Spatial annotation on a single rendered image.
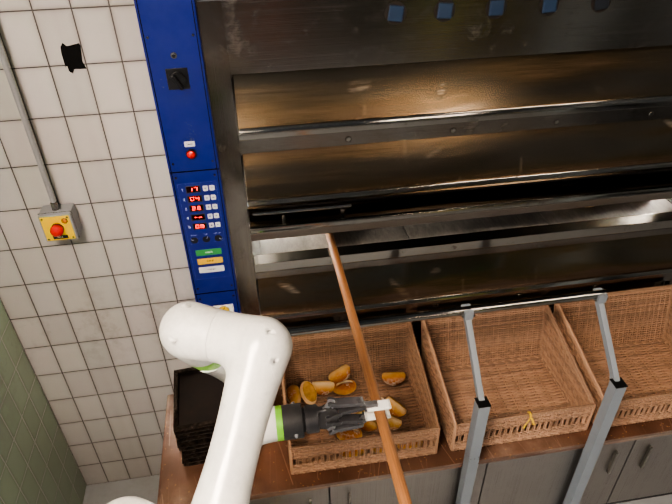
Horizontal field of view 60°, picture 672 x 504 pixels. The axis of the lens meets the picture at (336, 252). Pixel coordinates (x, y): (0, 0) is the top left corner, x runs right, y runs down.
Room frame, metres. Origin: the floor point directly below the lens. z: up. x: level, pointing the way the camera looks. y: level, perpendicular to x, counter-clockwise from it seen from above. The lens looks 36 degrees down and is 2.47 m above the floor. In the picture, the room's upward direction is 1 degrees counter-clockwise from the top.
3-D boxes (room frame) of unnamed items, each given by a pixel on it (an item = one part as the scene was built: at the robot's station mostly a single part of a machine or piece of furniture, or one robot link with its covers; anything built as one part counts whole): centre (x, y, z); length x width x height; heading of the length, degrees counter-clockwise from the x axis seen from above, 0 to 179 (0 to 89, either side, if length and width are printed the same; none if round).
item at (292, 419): (1.00, 0.12, 1.19); 0.12 x 0.06 x 0.09; 8
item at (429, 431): (1.51, -0.06, 0.72); 0.56 x 0.49 x 0.28; 98
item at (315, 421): (1.01, 0.05, 1.19); 0.09 x 0.07 x 0.08; 98
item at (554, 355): (1.60, -0.65, 0.72); 0.56 x 0.49 x 0.28; 99
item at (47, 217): (1.59, 0.89, 1.46); 0.10 x 0.07 x 0.10; 99
